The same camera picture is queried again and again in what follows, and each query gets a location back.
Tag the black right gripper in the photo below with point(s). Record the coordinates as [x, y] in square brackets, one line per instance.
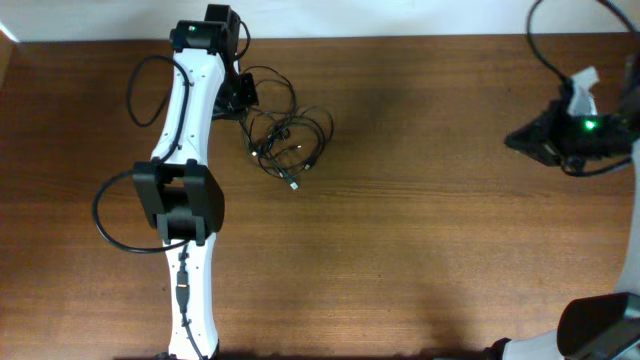
[537, 135]

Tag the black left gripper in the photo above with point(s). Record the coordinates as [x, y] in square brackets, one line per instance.
[239, 93]

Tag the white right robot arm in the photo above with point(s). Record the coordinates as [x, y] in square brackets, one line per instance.
[604, 326]

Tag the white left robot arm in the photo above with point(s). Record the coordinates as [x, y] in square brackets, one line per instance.
[180, 197]

